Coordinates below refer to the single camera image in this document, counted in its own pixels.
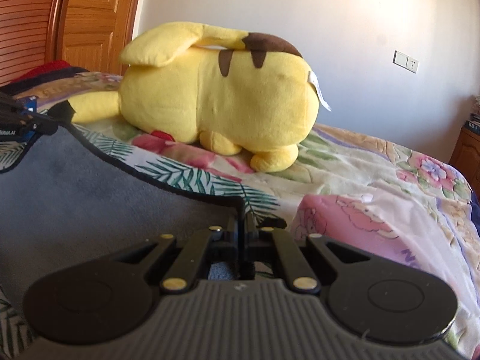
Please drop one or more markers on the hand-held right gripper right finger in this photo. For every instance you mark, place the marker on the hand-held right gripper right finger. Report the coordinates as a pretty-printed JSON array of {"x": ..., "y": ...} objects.
[{"x": 253, "y": 240}]

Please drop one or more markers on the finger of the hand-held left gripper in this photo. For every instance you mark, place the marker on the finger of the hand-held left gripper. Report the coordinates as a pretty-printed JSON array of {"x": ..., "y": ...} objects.
[
  {"x": 42, "y": 125},
  {"x": 28, "y": 102}
]

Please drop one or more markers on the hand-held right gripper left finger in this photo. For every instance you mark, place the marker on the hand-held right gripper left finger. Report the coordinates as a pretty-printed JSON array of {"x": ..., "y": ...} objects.
[{"x": 227, "y": 240}]

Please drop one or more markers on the grey-blue towel with dark trim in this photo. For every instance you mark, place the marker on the grey-blue towel with dark trim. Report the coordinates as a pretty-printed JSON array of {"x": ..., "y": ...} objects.
[{"x": 93, "y": 195}]

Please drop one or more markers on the red and dark folded clothes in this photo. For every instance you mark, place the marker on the red and dark folded clothes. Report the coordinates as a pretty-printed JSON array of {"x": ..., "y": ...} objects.
[{"x": 56, "y": 75}]

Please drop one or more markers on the red cloth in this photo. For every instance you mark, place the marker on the red cloth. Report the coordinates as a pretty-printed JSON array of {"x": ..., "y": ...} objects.
[{"x": 49, "y": 66}]

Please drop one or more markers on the wooden louvered wardrobe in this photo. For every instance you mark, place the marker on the wooden louvered wardrobe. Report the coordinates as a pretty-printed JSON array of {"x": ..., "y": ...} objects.
[{"x": 24, "y": 18}]

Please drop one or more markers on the wooden door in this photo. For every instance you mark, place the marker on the wooden door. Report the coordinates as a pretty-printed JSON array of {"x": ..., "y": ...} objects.
[{"x": 98, "y": 18}]

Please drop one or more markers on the floral bed sheet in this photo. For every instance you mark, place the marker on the floral bed sheet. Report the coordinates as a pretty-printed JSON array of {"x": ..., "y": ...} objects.
[{"x": 367, "y": 195}]

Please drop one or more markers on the yellow plush toy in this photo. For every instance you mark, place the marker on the yellow plush toy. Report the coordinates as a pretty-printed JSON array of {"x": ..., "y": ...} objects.
[{"x": 225, "y": 93}]

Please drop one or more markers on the wooden cabinet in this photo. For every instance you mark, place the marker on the wooden cabinet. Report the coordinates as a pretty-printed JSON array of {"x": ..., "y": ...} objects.
[{"x": 466, "y": 157}]

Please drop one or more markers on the white wall switch socket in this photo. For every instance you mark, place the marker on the white wall switch socket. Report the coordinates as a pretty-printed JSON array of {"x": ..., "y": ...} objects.
[{"x": 406, "y": 61}]

